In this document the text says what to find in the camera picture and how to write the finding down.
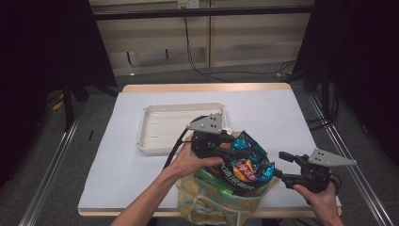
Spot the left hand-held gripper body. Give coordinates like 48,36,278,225
185,112,237,160

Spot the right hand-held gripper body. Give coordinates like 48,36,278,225
283,147,359,194

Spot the blue chip bag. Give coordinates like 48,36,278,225
215,131,277,194

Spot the white plastic tray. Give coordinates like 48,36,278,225
136,103,228,156

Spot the orange print cloth bag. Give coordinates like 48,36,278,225
175,131,278,226

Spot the person's right hand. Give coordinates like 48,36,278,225
293,180,343,218

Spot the person's left hand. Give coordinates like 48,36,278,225
163,135,224,180

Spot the black metal stand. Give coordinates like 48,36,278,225
60,74,120,132
305,62,342,131

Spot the white table sheet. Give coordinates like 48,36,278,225
77,89,343,211

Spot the black curtain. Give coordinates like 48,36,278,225
0,0,118,189
291,0,399,164

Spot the black horizontal bar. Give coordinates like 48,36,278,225
92,5,314,22

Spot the right hand-held gripper cable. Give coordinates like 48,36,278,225
328,172,343,196

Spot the hand-held gripper cable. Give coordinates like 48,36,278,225
162,115,209,170
328,172,343,196

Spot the left hand-held gripper cable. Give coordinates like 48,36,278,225
162,115,209,170

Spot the metal floor rail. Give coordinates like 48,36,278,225
18,103,88,226
307,92,394,226

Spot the long black wall cable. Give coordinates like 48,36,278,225
183,17,297,83

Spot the short black wall cable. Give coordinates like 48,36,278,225
126,51,139,68

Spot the white wall socket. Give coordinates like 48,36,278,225
177,0,200,9

